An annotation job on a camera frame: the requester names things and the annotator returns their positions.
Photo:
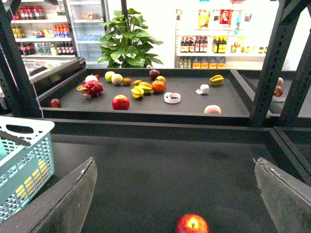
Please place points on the light blue plastic basket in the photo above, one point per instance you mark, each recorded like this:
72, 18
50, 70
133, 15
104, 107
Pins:
18, 162

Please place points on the small brown fruit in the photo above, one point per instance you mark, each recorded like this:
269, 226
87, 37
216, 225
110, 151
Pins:
137, 82

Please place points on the grey basket handle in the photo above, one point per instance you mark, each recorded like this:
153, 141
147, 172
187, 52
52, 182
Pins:
14, 138

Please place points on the green potted plant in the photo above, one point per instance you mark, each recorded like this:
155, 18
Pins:
126, 42

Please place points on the red apple in tray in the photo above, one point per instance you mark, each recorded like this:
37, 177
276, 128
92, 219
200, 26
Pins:
120, 102

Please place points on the brown kiwi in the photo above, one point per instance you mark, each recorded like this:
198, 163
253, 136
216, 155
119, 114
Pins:
127, 81

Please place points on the yellow star fruit pair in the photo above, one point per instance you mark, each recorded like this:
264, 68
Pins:
142, 88

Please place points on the black left frame post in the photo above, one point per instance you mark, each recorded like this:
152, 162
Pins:
19, 93

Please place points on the pale fruit far right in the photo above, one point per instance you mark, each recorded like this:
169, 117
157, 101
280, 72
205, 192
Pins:
280, 81

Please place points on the green apple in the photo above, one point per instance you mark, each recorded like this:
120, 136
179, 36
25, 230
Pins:
108, 76

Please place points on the small dark red apple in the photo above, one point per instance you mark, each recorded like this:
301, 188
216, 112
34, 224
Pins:
55, 103

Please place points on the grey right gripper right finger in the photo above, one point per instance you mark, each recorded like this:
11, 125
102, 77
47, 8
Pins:
287, 199

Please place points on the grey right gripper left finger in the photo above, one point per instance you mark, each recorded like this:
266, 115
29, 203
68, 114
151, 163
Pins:
62, 208

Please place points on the orange tangerine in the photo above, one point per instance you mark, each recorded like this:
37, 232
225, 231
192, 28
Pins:
158, 86

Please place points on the dark purple fruit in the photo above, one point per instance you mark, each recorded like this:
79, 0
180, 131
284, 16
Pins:
153, 74

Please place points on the red apple on table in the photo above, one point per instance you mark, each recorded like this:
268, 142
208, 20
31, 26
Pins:
191, 223

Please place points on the red yellow peach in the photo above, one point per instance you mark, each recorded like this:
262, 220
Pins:
161, 78

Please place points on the white bottle shelf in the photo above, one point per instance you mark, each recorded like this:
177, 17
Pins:
232, 34

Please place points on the yellow mango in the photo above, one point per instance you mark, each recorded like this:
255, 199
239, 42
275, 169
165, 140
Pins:
34, 182

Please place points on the pink dragon fruit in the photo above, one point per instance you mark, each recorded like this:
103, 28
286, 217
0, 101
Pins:
91, 88

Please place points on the lone yellow star fruit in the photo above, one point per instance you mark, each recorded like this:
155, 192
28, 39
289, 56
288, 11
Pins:
217, 80

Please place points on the pale peach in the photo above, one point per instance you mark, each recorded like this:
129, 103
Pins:
212, 109

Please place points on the glass door fridge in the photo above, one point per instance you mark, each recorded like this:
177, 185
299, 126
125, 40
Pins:
86, 17

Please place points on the white round fruit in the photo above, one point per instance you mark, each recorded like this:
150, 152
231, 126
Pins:
91, 78

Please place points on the left drinks shelf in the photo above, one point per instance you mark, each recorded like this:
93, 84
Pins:
42, 29

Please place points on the red fruit far right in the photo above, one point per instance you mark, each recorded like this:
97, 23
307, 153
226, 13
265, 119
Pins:
278, 92

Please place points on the black metal frame post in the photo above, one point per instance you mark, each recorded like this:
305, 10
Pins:
283, 30

